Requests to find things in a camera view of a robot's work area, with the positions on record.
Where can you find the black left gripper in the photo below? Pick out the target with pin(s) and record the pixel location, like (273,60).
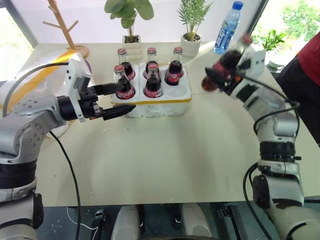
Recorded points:
(87,100)

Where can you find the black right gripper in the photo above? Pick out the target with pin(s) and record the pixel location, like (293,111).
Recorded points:
(235,85)

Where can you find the glass cola bottle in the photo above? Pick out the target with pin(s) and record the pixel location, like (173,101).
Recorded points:
(151,56)
(153,86)
(231,57)
(126,67)
(173,72)
(123,92)

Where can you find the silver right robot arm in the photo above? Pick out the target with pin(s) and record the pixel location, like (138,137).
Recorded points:
(277,140)

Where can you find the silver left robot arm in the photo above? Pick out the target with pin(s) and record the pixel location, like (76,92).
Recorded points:
(27,120)

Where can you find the white foam crate yellow tape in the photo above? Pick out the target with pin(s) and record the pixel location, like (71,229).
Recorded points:
(175,100)

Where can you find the white rounded cover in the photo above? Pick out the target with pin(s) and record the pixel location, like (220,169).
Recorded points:
(195,221)
(126,222)

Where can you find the palm plant in white pot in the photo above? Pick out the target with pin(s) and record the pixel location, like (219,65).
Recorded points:
(191,42)

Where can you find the blue plastic water bottle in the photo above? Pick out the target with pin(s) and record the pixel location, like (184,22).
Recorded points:
(226,32)

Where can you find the small green plant white pot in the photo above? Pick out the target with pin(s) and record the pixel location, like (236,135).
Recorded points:
(273,41)

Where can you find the wooden mug tree stand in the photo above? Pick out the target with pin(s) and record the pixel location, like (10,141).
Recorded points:
(68,37)

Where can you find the round-leaf plant in white pot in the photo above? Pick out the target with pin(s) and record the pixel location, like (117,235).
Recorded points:
(130,15)

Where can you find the person in red shirt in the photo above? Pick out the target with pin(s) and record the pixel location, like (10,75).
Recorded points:
(307,72)

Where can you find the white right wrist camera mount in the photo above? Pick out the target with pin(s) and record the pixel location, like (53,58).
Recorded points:
(257,62)

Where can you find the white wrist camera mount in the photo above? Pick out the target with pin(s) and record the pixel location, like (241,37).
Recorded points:
(257,62)
(75,72)

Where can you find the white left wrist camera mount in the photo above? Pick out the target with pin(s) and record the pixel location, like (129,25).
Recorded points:
(75,72)

